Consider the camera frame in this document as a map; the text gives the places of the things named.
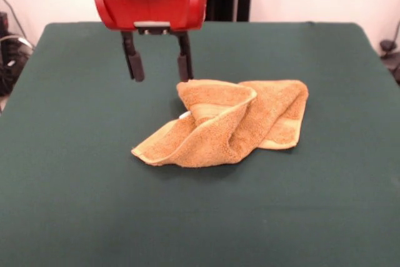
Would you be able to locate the dark green tablecloth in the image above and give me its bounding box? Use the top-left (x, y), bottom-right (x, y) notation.
top-left (0, 21), bottom-right (400, 267)

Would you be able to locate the black device with cable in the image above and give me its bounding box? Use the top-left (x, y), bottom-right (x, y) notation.
top-left (379, 39), bottom-right (400, 85)

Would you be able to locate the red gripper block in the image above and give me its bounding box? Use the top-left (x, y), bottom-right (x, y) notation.
top-left (92, 0), bottom-right (209, 83)

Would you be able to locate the tan terry towel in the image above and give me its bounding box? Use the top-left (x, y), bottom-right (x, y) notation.
top-left (130, 78), bottom-right (309, 168)

